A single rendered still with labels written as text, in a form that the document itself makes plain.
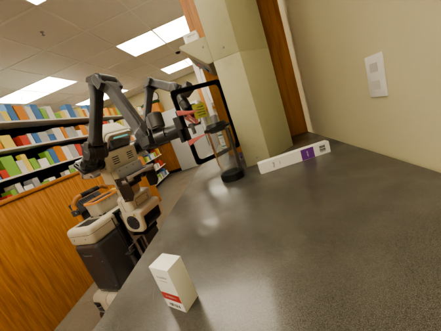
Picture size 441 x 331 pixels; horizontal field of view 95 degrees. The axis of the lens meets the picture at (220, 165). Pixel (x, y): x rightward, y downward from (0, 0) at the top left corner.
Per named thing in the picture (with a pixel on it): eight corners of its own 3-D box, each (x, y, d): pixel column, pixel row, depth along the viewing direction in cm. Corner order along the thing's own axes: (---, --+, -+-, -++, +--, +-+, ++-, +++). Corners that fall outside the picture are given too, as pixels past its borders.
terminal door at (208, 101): (240, 146, 122) (219, 78, 113) (197, 166, 108) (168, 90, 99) (239, 146, 122) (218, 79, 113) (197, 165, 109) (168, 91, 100)
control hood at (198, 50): (220, 74, 113) (214, 56, 111) (213, 61, 82) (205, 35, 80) (201, 81, 115) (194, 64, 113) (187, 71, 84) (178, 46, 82)
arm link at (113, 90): (112, 85, 101) (90, 81, 92) (116, 75, 98) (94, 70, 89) (159, 150, 93) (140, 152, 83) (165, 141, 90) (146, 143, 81)
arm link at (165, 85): (159, 88, 150) (144, 83, 143) (161, 81, 149) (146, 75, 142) (187, 98, 120) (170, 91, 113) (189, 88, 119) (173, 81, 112)
